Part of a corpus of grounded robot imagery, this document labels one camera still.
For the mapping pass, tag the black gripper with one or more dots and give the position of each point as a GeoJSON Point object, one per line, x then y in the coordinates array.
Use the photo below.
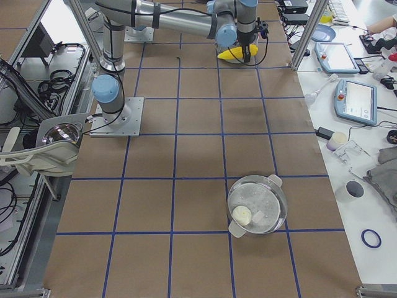
{"type": "Point", "coordinates": [245, 38]}

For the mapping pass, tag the yellow toy corn cob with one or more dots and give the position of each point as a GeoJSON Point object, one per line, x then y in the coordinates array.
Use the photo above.
{"type": "Point", "coordinates": [236, 53]}

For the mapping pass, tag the pale green electric pot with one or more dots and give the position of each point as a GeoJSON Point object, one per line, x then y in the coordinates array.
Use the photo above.
{"type": "Point", "coordinates": [220, 49]}

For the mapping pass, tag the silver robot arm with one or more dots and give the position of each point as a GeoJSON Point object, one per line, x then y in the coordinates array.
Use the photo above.
{"type": "Point", "coordinates": [228, 23]}

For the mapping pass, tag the glass steamer pot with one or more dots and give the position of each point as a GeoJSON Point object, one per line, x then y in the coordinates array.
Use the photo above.
{"type": "Point", "coordinates": [264, 197]}

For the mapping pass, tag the light blue plate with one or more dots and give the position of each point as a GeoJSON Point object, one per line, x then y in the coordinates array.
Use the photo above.
{"type": "Point", "coordinates": [323, 33]}

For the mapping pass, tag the far blue teach pendant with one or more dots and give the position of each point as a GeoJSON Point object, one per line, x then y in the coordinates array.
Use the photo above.
{"type": "Point", "coordinates": [335, 58]}

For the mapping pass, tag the blue teach pendant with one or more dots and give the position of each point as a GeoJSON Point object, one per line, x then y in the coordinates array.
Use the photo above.
{"type": "Point", "coordinates": [335, 58]}
{"type": "Point", "coordinates": [356, 102]}

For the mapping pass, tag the black power adapter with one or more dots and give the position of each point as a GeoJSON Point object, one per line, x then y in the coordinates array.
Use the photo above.
{"type": "Point", "coordinates": [324, 133]}

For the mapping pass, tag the near blue teach pendant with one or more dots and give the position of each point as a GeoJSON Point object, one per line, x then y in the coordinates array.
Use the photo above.
{"type": "Point", "coordinates": [356, 102]}

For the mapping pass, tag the purple white cup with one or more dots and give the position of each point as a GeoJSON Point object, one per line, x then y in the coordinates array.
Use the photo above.
{"type": "Point", "coordinates": [337, 140]}

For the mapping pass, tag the white steamed bun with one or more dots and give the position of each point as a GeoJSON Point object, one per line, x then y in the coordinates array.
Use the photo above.
{"type": "Point", "coordinates": [242, 215]}

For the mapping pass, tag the white cup dark lid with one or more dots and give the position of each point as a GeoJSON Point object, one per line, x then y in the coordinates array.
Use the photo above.
{"type": "Point", "coordinates": [349, 192]}

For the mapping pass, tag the grey cloth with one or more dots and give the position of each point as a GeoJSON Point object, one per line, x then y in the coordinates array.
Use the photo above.
{"type": "Point", "coordinates": [383, 177]}

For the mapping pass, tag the steel bowl on chair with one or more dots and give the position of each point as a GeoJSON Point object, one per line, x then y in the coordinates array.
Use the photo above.
{"type": "Point", "coordinates": [62, 132]}

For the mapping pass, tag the aluminium frame post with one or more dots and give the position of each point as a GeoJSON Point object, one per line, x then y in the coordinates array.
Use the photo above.
{"type": "Point", "coordinates": [313, 21]}

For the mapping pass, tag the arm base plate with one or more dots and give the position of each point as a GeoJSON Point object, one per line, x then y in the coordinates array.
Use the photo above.
{"type": "Point", "coordinates": [127, 124]}
{"type": "Point", "coordinates": [141, 34]}

